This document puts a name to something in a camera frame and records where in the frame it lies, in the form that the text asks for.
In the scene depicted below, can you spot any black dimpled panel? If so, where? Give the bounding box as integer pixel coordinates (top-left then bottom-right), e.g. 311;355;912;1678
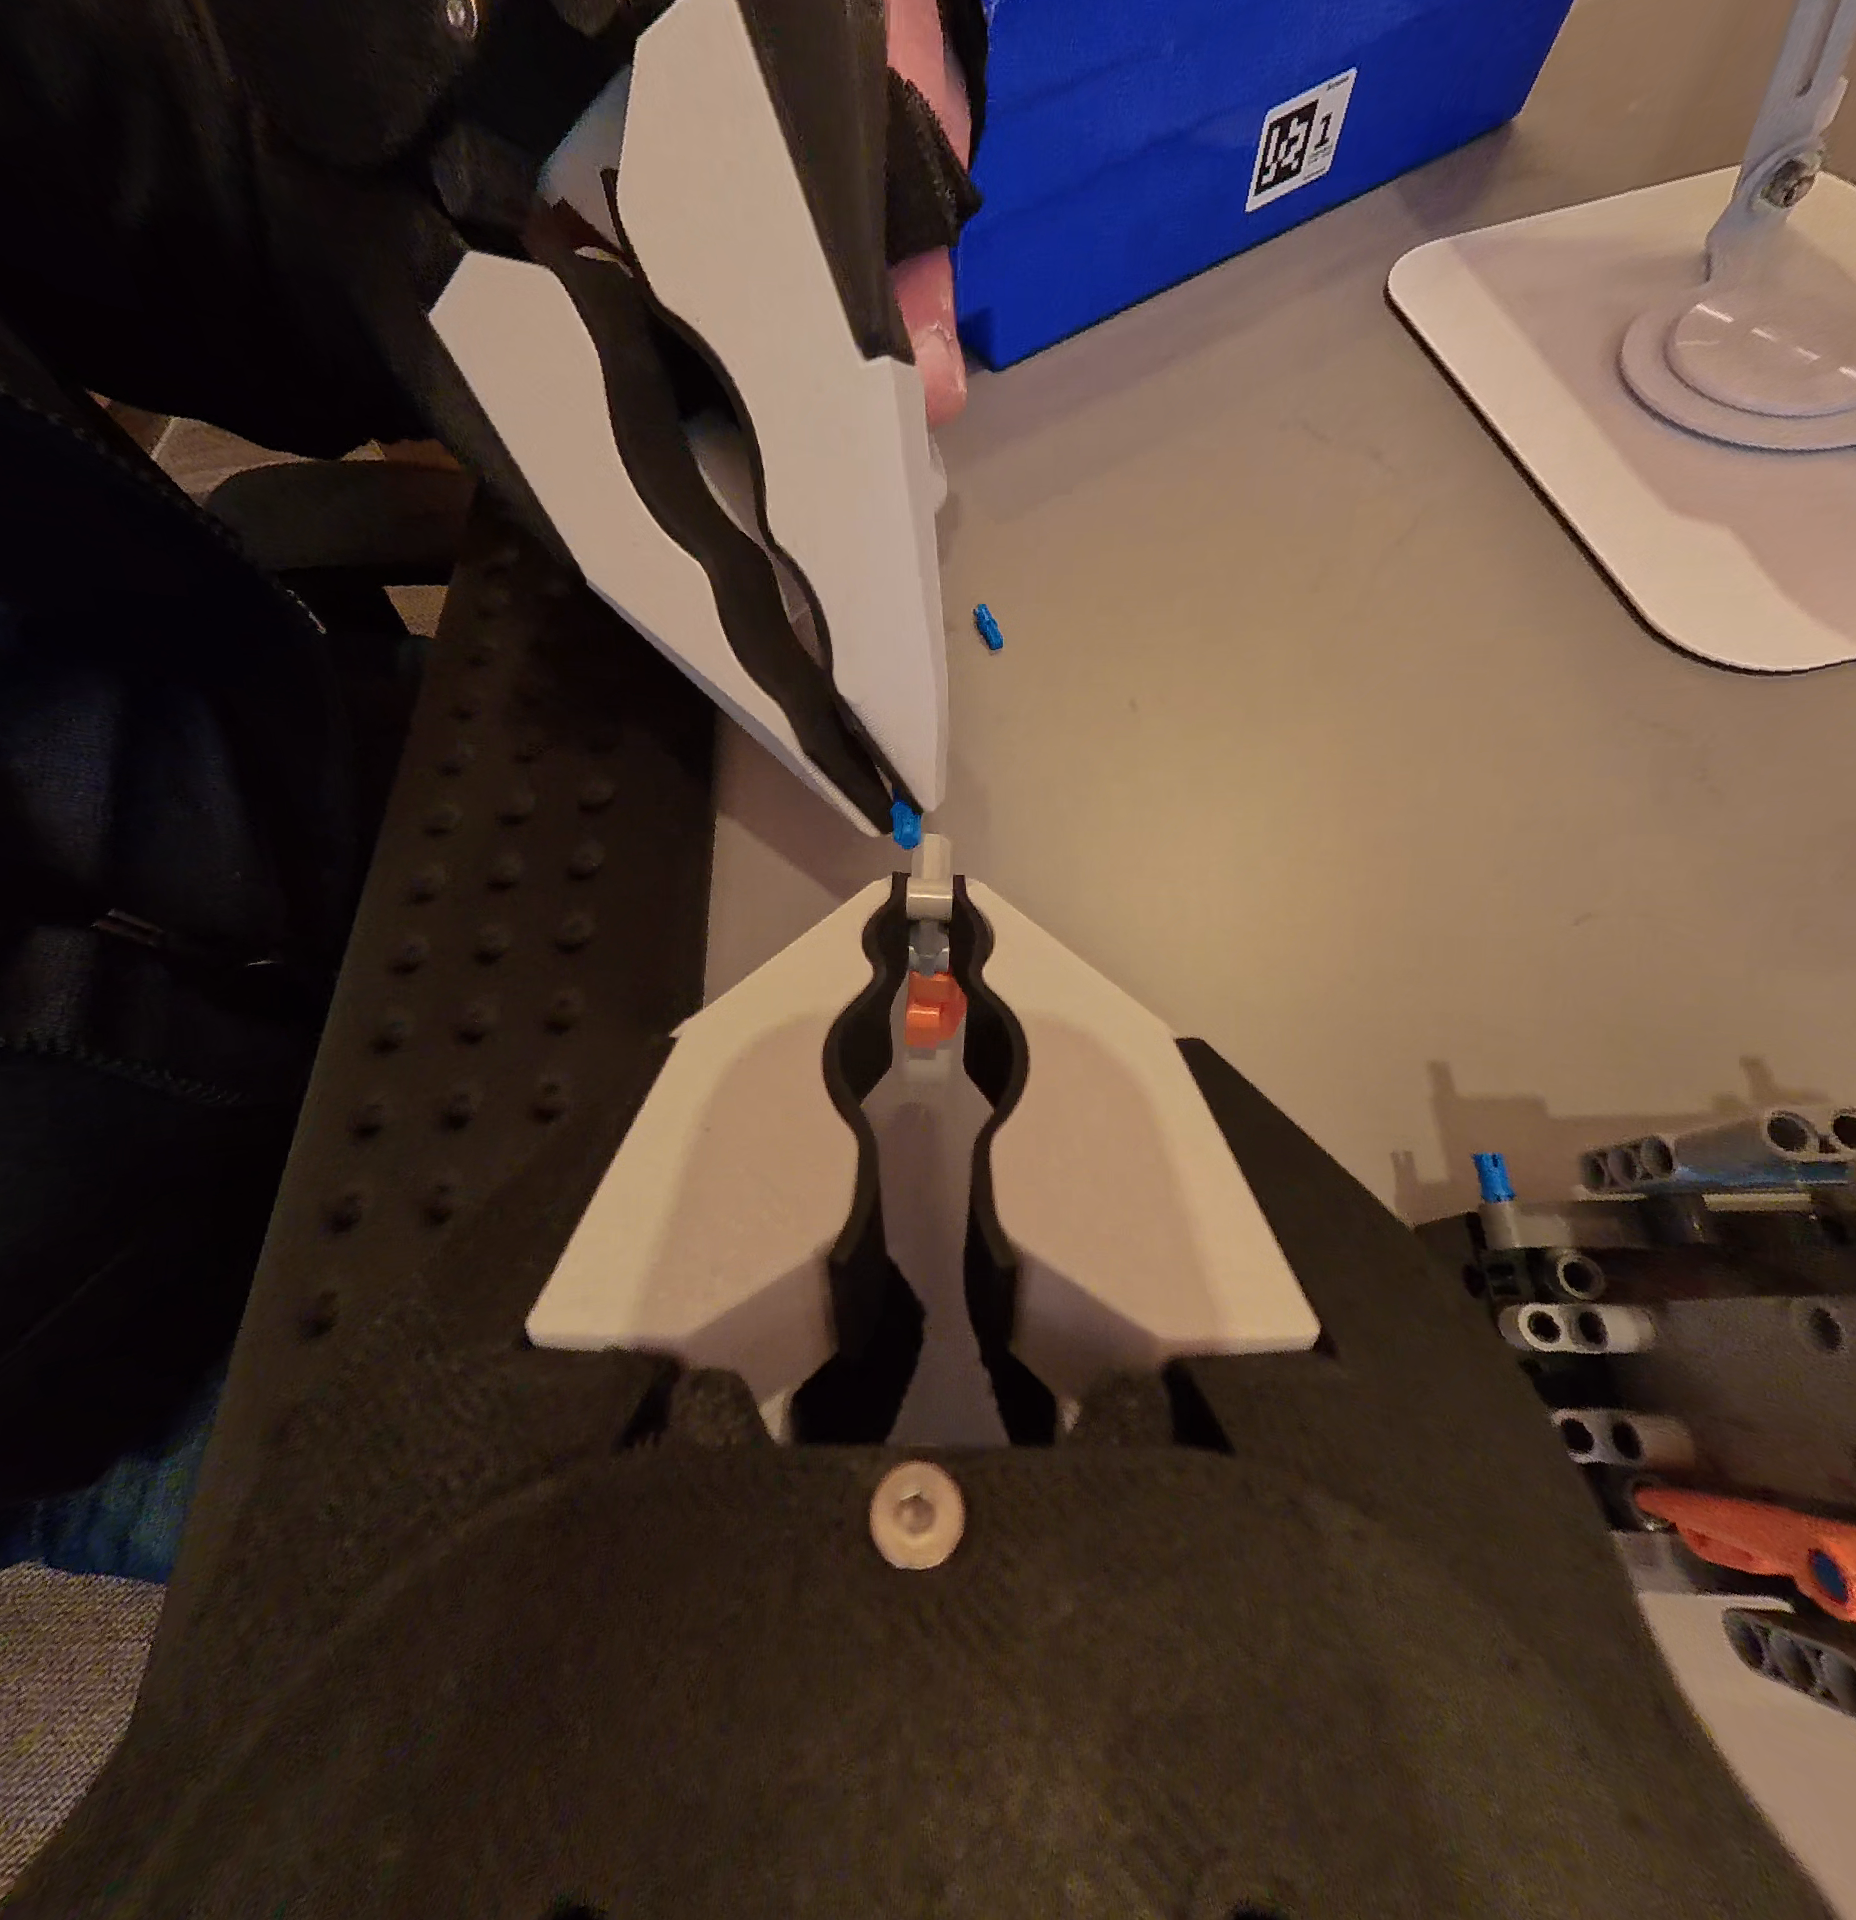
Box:
164;516;721;1590

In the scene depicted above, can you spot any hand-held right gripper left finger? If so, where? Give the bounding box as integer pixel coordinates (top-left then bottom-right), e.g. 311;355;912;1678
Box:
523;874;923;1448

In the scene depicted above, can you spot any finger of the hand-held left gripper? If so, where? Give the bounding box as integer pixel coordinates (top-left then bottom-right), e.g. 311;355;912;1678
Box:
429;248;903;838
604;0;955;818

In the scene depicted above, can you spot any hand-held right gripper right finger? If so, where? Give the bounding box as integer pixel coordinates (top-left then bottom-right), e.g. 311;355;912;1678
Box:
952;879;1323;1448

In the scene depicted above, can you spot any blue plastic bin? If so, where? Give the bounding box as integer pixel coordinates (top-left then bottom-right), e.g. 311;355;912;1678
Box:
952;0;1574;371

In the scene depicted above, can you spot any white book stand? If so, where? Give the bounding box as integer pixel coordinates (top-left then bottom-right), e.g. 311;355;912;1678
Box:
1385;0;1856;673

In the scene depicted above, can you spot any person's left hand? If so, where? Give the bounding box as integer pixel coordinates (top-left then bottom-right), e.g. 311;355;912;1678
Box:
885;0;995;425

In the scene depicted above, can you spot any toy building-block model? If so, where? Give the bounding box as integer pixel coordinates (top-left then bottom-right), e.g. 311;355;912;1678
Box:
1469;989;1856;1726

